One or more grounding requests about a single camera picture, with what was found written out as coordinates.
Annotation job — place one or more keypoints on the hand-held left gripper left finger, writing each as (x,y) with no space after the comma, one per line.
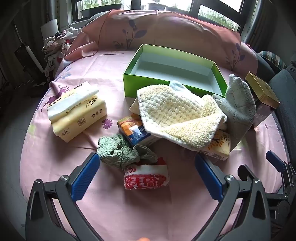
(84,176)

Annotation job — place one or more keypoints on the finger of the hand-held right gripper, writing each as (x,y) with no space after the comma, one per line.
(246,172)
(275,160)

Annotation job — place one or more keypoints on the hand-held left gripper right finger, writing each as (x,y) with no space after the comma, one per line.
(209,176)

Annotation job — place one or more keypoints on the yellow sunflower tissue packet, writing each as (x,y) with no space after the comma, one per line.
(218,146)

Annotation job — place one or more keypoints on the green knitted cloth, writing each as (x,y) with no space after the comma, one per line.
(115,150)

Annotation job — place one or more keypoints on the red white knitted cloth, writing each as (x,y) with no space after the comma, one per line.
(145,178)

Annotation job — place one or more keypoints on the quilted plush towel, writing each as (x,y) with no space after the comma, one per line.
(238,102)

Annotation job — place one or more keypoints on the dark tin with gold lid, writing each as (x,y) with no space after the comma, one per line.
(261,90)

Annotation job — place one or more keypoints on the cream knitted cloth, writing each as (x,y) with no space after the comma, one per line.
(173,111)

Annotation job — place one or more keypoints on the blue plush toy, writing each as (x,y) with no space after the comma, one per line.
(177,85)

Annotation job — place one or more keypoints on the green cardboard box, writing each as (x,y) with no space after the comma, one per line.
(148,81)

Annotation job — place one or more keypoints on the large yellow tissue pack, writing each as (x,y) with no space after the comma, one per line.
(76,115)

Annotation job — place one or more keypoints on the pink printed bedsheet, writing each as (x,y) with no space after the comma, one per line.
(138,208)

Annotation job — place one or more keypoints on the orange blue tissue packet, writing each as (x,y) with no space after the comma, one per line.
(131,129)

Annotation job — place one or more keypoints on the grey sofa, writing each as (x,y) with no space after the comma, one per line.
(286,92)

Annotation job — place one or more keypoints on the striped cushion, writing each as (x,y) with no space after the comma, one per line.
(271,58)

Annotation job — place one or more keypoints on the white rod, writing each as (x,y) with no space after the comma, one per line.
(33,56)

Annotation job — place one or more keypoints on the pile of clothes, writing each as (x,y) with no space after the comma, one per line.
(55,46)

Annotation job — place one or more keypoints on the long planter with grass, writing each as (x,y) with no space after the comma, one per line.
(217,19)
(101,8)

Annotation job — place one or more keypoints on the white board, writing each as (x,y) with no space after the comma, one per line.
(49,27)

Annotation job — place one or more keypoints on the dark plant pot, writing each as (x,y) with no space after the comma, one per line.
(177,8)

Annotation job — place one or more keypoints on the round pot with shrub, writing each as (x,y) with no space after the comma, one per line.
(156,6)

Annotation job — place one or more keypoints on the black window frame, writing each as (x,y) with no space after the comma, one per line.
(194,7)

